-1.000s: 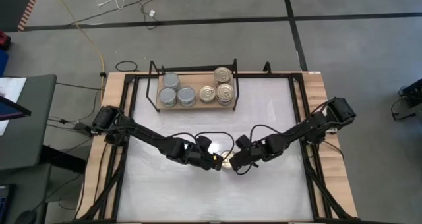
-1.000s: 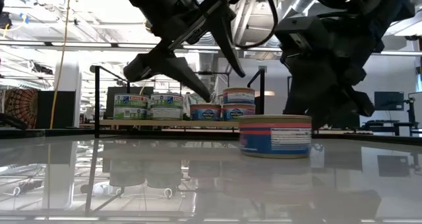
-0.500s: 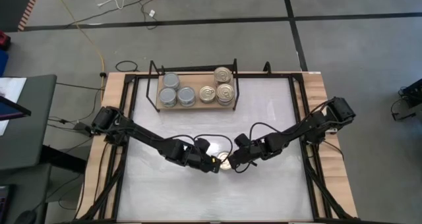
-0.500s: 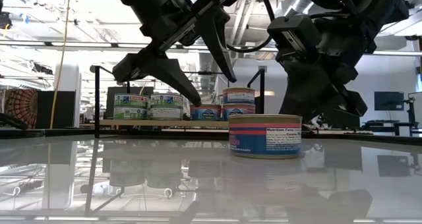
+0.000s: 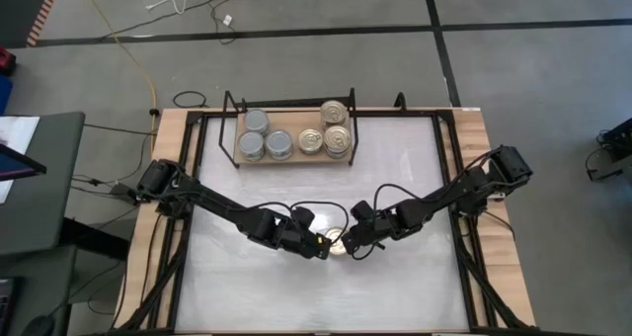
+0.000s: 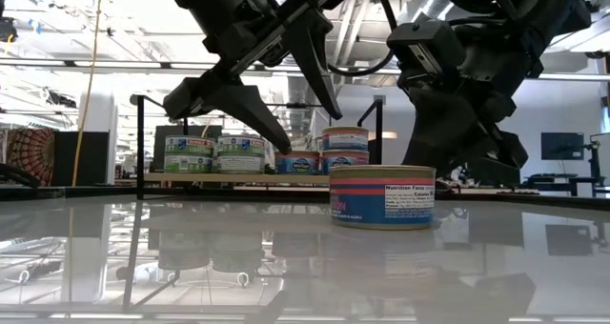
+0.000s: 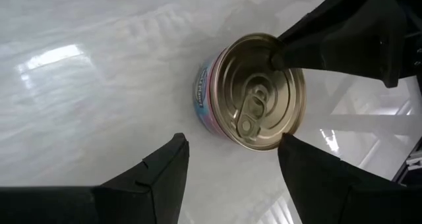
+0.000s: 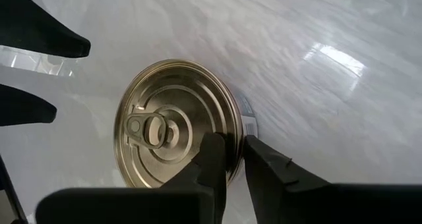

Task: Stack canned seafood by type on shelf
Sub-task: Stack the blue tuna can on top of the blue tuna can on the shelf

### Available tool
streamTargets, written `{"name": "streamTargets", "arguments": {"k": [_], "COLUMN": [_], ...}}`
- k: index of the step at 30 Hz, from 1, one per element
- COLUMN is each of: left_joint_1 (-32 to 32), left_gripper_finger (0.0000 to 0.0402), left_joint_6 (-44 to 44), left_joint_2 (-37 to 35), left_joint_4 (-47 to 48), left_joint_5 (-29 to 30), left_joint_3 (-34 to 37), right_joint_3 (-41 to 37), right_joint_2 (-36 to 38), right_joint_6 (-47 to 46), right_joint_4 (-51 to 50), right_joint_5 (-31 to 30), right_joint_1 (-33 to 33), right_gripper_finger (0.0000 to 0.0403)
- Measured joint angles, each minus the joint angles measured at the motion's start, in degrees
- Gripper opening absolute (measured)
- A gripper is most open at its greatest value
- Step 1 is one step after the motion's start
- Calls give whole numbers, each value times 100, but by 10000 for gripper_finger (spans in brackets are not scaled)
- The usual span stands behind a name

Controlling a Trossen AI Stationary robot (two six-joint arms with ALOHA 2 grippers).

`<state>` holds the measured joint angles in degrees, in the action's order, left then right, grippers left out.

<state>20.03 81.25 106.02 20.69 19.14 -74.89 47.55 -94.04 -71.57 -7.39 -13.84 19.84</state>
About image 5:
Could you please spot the dark mat striped edge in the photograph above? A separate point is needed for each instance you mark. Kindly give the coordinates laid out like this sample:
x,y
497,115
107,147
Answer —
x,y
20,10

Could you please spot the blue object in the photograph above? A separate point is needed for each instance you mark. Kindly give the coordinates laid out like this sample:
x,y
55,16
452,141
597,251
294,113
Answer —
x,y
4,94

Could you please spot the dark keyboard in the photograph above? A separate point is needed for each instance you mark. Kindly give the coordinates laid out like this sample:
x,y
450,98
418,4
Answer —
x,y
7,301

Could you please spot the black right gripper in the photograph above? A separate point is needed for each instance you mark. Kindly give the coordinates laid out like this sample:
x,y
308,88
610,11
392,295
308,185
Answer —
x,y
375,231

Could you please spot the dark desk monitor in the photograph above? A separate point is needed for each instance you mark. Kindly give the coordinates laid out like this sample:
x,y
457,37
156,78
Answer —
x,y
12,164

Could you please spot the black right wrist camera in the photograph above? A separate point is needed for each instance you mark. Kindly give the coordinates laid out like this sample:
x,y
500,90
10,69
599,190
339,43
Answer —
x,y
362,211

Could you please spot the white label sticker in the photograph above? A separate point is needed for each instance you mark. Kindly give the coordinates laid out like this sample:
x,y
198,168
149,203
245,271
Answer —
x,y
471,109

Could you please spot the black metal table frame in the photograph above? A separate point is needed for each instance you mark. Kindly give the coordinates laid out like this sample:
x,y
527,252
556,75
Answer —
x,y
419,113

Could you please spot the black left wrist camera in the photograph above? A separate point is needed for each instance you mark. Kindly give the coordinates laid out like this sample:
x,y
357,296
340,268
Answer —
x,y
302,218

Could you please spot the white plug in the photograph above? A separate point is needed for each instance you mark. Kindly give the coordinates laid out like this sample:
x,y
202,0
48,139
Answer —
x,y
227,20

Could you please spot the grey desk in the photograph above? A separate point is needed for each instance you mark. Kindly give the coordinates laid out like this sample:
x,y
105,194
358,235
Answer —
x,y
44,202

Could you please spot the wooden shelf black metal frame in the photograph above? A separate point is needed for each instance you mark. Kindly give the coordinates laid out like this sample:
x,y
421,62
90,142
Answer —
x,y
296,123

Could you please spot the black desk base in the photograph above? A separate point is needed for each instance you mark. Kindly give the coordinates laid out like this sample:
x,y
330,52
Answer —
x,y
94,237

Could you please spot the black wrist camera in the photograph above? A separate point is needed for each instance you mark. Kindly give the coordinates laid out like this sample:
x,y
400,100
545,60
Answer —
x,y
362,211
302,218

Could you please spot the red object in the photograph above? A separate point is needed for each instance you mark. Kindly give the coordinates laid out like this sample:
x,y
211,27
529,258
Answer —
x,y
6,59

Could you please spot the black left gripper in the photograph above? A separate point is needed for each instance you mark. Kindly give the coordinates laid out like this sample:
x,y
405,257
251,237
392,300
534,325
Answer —
x,y
296,239

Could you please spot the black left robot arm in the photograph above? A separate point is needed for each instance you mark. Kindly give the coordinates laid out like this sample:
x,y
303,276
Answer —
x,y
212,207

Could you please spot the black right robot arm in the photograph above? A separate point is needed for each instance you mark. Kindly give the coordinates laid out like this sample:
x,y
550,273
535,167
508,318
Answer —
x,y
459,193

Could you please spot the white paper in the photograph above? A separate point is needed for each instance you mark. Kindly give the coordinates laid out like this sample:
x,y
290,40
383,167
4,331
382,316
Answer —
x,y
20,131

